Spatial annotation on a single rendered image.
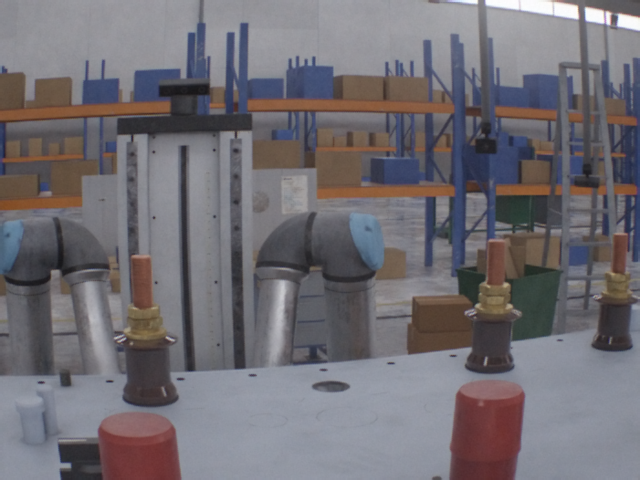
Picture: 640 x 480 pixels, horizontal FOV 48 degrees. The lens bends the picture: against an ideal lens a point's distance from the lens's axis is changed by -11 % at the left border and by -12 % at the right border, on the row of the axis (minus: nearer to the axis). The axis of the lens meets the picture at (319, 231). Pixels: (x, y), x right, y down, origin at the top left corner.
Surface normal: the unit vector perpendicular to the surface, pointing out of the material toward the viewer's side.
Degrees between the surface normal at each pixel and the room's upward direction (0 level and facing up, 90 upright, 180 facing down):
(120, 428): 4
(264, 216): 90
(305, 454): 0
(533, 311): 94
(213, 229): 90
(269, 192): 90
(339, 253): 100
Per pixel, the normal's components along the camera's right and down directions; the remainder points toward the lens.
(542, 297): 0.56, 0.17
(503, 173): 0.25, 0.12
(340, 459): 0.00, -0.99
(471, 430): -0.60, 0.08
